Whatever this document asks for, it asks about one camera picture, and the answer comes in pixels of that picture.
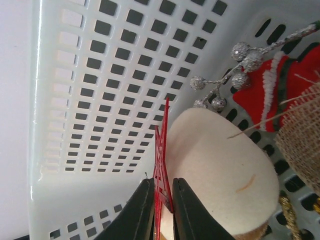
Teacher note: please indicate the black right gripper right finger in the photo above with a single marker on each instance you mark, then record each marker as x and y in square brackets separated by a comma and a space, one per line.
[191, 220]

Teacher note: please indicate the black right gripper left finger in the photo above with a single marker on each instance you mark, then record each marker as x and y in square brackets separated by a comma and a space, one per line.
[136, 220]

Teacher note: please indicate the red star ornament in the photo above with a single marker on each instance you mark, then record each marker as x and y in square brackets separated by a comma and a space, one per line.
[162, 192]

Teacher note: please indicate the gold merry christmas sign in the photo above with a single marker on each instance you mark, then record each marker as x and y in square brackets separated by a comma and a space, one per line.
[299, 226]

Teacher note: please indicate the cream felt snowman ornament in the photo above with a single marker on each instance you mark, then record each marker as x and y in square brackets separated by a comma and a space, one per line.
[232, 177]

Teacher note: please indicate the burlap fabric ornament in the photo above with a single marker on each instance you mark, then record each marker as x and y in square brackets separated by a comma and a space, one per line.
[299, 138]

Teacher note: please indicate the white plastic basket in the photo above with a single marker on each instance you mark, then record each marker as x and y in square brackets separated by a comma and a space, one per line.
[101, 72]

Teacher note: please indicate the silver berry sprig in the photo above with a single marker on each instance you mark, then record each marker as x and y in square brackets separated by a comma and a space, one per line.
[249, 59]

